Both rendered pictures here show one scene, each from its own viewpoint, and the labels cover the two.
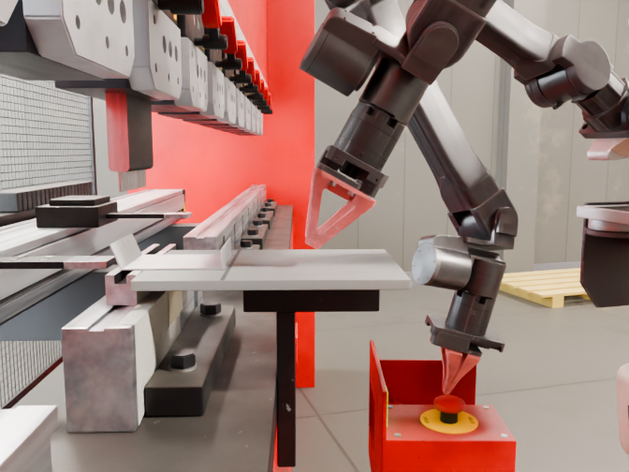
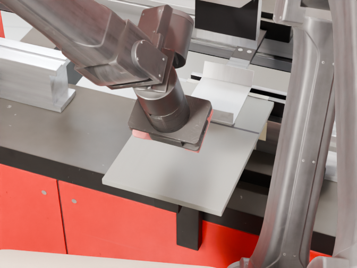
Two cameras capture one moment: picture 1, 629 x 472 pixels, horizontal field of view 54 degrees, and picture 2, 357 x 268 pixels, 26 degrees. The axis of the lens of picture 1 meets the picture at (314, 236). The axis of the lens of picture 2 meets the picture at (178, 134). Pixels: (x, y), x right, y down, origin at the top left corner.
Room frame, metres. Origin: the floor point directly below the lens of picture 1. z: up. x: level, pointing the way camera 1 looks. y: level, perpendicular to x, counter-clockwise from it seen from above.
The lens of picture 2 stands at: (0.98, -0.79, 1.75)
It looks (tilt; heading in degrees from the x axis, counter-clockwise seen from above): 40 degrees down; 113
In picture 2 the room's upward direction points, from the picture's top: straight up
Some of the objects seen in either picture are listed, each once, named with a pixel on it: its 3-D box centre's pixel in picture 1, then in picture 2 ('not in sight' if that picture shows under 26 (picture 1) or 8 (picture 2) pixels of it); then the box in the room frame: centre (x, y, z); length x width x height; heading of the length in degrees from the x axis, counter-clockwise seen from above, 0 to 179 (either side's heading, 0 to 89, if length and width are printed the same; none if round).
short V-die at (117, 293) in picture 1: (146, 270); (246, 96); (0.69, 0.19, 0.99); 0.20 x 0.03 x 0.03; 2
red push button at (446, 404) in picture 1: (448, 412); not in sight; (0.74, -0.17, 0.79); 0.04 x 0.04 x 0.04
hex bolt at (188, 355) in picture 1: (182, 360); not in sight; (0.59, 0.13, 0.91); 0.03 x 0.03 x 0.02
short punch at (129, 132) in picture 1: (131, 143); (227, 17); (0.65, 0.19, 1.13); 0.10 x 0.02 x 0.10; 2
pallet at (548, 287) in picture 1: (570, 286); not in sight; (4.80, -2.04, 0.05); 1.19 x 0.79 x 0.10; 106
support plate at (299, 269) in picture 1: (274, 267); (193, 140); (0.65, 0.04, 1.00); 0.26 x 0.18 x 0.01; 92
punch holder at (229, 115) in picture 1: (209, 79); not in sight; (1.22, 0.20, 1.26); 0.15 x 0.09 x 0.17; 2
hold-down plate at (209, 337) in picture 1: (199, 349); (233, 161); (0.69, 0.13, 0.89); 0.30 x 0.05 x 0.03; 2
